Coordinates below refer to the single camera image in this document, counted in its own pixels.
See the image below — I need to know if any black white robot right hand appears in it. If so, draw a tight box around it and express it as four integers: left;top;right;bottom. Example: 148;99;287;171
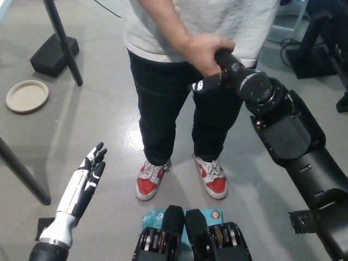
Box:
191;48;259;95

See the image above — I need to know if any person's bare right hand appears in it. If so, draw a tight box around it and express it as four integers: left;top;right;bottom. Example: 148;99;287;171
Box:
184;34;236;78

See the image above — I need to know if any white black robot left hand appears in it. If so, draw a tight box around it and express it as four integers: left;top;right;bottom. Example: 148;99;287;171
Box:
39;141;108;250

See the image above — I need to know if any person in grey shirt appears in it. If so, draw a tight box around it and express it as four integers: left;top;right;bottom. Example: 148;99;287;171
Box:
122;0;281;166

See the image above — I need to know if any robot left torso block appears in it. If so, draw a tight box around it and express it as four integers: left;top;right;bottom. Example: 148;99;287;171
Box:
132;205;185;261

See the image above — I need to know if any black slanted table leg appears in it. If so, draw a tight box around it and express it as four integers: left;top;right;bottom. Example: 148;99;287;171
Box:
0;135;52;206

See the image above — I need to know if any red white right sneaker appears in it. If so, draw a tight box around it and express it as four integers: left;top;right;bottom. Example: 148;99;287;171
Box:
135;159;172;201

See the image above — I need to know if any red white sneaker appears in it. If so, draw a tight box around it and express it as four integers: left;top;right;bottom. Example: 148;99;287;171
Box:
135;159;172;201
192;152;228;201

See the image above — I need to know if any black equipment stand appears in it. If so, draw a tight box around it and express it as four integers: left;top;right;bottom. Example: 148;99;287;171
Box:
287;10;348;90

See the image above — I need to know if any teal cardboard box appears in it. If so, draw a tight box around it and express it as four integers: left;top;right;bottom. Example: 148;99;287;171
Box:
141;208;224;245

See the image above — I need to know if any beige paper plate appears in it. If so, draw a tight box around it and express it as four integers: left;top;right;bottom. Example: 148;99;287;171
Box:
5;79;50;114

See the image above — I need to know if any black object foot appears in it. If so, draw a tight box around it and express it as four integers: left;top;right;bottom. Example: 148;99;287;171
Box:
335;91;348;114

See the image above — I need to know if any red white left sneaker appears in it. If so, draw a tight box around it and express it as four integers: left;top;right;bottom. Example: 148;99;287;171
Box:
192;152;228;201

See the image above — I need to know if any black rectangular base block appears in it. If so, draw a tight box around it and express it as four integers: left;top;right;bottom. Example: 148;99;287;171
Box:
29;35;80;78

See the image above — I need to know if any black round pole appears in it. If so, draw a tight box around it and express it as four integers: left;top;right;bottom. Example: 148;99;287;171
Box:
42;0;84;87

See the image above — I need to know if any black floor cable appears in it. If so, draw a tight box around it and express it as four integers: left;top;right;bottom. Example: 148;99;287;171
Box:
279;38;302;57

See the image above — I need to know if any white metal frame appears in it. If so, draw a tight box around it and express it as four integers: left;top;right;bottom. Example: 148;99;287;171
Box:
268;0;310;41

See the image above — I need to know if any thin black cable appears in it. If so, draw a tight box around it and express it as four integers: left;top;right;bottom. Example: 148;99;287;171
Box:
94;0;122;19

